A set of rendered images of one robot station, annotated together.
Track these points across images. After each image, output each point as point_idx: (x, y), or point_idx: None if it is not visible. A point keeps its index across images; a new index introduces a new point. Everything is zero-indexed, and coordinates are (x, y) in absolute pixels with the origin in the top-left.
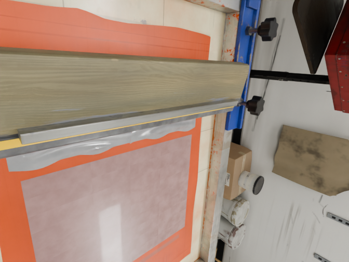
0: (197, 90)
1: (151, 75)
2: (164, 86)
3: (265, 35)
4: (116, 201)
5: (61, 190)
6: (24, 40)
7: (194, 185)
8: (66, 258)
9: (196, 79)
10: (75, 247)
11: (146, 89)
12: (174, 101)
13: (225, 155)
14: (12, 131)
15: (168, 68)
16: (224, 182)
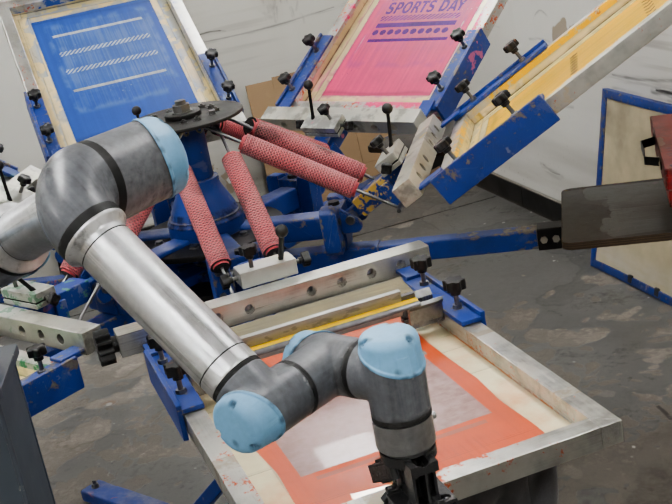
0: (340, 305)
1: (291, 313)
2: (305, 313)
3: (414, 265)
4: (344, 409)
5: None
6: None
7: (475, 382)
8: (304, 442)
9: (333, 302)
10: (311, 436)
11: (291, 318)
12: None
13: (491, 337)
14: None
15: (302, 307)
16: (519, 351)
